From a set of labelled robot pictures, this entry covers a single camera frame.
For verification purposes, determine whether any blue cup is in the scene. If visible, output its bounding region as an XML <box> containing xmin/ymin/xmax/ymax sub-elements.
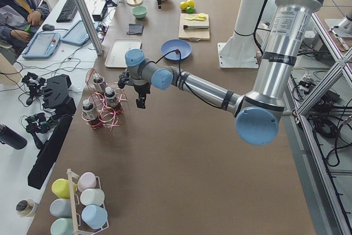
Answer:
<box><xmin>81</xmin><ymin>204</ymin><xmax>108</xmax><ymax>229</ymax></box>

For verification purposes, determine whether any mint green cup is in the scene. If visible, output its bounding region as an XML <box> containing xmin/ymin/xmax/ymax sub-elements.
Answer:
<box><xmin>50</xmin><ymin>218</ymin><xmax>74</xmax><ymax>235</ymax></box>

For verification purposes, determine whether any black keyboard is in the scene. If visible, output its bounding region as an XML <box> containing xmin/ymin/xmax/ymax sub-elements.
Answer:
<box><xmin>56</xmin><ymin>0</ymin><xmax>78</xmax><ymax>23</ymax></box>

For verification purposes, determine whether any grey folded cloth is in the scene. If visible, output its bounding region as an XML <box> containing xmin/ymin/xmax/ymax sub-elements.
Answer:
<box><xmin>127</xmin><ymin>24</ymin><xmax>144</xmax><ymax>35</ymax></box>

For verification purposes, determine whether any white cup rack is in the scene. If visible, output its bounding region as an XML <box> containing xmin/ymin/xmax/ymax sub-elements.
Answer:
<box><xmin>67</xmin><ymin>168</ymin><xmax>109</xmax><ymax>235</ymax></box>

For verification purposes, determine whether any copper wire bottle rack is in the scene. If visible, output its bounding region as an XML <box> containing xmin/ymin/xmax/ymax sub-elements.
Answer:
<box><xmin>81</xmin><ymin>68</ymin><xmax>127</xmax><ymax>130</ymax></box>

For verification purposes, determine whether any wooden cutting board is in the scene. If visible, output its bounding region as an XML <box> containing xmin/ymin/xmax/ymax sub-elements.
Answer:
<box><xmin>178</xmin><ymin>13</ymin><xmax>210</xmax><ymax>41</ymax></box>

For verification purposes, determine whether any pink cup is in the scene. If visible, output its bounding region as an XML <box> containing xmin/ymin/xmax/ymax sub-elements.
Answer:
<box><xmin>77</xmin><ymin>172</ymin><xmax>96</xmax><ymax>192</ymax></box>

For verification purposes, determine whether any yellow plastic knife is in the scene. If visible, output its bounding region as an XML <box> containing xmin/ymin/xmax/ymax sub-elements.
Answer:
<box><xmin>184</xmin><ymin>16</ymin><xmax>206</xmax><ymax>21</ymax></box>

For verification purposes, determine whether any grey cup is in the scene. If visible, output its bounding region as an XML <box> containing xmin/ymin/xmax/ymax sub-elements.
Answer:
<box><xmin>49</xmin><ymin>198</ymin><xmax>72</xmax><ymax>218</ymax></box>

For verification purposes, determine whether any white cup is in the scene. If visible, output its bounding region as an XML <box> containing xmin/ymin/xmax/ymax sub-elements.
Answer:
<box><xmin>80</xmin><ymin>189</ymin><xmax>105</xmax><ymax>206</ymax></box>

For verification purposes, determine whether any black water bottle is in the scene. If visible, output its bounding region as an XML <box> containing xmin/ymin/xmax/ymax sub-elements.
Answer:
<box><xmin>1</xmin><ymin>124</ymin><xmax>27</xmax><ymax>150</ymax></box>

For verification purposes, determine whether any dark drink bottle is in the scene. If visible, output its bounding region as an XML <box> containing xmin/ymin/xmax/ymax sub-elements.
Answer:
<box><xmin>93</xmin><ymin>73</ymin><xmax>107</xmax><ymax>93</ymax></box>
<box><xmin>104</xmin><ymin>86</ymin><xmax>119</xmax><ymax>108</ymax></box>
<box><xmin>82</xmin><ymin>99</ymin><xmax>100</xmax><ymax>127</ymax></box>

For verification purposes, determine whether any green lime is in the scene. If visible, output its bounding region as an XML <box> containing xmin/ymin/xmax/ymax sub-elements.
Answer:
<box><xmin>185</xmin><ymin>7</ymin><xmax>194</xmax><ymax>14</ymax></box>

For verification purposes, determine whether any blue plate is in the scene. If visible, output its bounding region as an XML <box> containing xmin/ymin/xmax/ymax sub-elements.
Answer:
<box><xmin>161</xmin><ymin>39</ymin><xmax>192</xmax><ymax>61</ymax></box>

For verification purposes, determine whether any seated person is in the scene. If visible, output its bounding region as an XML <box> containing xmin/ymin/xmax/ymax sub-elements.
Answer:
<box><xmin>1</xmin><ymin>0</ymin><xmax>50</xmax><ymax>54</ymax></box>

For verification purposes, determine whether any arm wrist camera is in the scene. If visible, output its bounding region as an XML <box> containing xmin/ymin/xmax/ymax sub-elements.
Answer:
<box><xmin>118</xmin><ymin>70</ymin><xmax>133</xmax><ymax>89</ymax></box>

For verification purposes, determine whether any yellow lemon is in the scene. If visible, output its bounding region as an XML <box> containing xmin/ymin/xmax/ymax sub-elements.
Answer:
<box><xmin>186</xmin><ymin>0</ymin><xmax>195</xmax><ymax>8</ymax></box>
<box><xmin>179</xmin><ymin>2</ymin><xmax>188</xmax><ymax>10</ymax></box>

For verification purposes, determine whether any green bowl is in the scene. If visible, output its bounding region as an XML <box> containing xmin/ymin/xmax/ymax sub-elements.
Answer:
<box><xmin>131</xmin><ymin>6</ymin><xmax>148</xmax><ymax>19</ymax></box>

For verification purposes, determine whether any blue teach pendant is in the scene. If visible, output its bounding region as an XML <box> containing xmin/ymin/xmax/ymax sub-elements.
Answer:
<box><xmin>22</xmin><ymin>32</ymin><xmax>61</xmax><ymax>59</ymax></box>
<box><xmin>60</xmin><ymin>20</ymin><xmax>90</xmax><ymax>46</ymax></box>

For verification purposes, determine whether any aluminium frame post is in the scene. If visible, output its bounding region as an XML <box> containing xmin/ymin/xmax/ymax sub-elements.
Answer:
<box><xmin>75</xmin><ymin>0</ymin><xmax>103</xmax><ymax>56</ymax></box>

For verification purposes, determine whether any cream rabbit tray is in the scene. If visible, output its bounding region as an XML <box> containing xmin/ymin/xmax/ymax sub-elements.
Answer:
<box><xmin>104</xmin><ymin>38</ymin><xmax>141</xmax><ymax>69</ymax></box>

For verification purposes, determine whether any yellow cup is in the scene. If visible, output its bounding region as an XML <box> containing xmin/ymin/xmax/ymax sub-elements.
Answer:
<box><xmin>51</xmin><ymin>178</ymin><xmax>70</xmax><ymax>199</ymax></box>

